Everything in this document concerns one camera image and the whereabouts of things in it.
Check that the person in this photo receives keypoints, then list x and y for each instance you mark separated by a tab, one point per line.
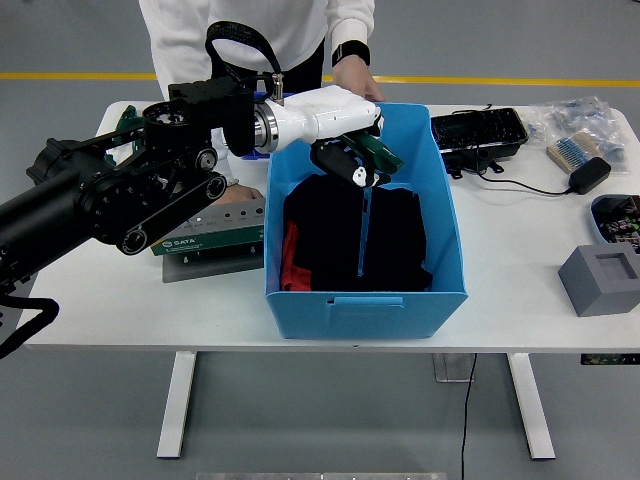
175	30

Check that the black mounting bracket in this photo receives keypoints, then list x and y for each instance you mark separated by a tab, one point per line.
470	161

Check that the black power adapter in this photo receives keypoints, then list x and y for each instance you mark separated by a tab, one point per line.
590	175

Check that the person's left hand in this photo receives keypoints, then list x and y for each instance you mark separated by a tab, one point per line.
357	80

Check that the black wristwatch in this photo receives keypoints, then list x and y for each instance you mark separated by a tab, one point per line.
350	52

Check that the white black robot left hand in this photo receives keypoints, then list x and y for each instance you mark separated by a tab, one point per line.
330	112

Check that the green grey SATA tool stand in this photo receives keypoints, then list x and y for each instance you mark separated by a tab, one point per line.
225	237

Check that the clear plastic parts bags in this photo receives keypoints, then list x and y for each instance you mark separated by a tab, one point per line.
575	112

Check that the grey block with square recess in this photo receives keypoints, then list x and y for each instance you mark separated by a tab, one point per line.
590	295

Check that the red cloth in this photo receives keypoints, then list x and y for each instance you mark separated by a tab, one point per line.
295	277

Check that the black plastic tray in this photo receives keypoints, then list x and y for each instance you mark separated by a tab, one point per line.
480	127

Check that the person's left forearm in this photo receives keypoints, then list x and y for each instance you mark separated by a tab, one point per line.
350	25

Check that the taped resistor strip bundle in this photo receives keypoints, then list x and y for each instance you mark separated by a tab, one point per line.
572	150

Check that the black table control panel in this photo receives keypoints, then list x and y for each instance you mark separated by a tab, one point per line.
610	359

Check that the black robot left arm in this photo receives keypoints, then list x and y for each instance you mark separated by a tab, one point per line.
75	200

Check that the light blue parts tray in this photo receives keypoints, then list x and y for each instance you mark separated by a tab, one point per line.
620	220

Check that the white table leg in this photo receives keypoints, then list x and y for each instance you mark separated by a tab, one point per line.
177	400
532	410

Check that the black cloth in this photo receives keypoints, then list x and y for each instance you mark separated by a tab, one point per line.
325	235

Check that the metal plate under table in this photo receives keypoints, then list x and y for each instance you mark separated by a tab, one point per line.
450	370

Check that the large blue plastic box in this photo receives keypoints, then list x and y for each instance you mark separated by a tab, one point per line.
365	320

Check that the person's right hand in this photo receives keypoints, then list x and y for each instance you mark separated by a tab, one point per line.
242	194

